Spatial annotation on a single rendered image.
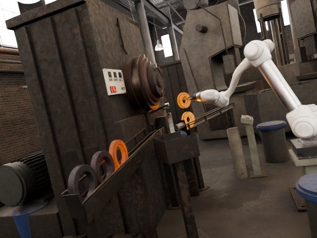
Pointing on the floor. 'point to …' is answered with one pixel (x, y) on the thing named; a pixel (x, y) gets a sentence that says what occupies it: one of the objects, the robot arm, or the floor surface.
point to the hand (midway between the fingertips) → (183, 98)
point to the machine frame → (87, 105)
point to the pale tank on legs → (263, 12)
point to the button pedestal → (253, 148)
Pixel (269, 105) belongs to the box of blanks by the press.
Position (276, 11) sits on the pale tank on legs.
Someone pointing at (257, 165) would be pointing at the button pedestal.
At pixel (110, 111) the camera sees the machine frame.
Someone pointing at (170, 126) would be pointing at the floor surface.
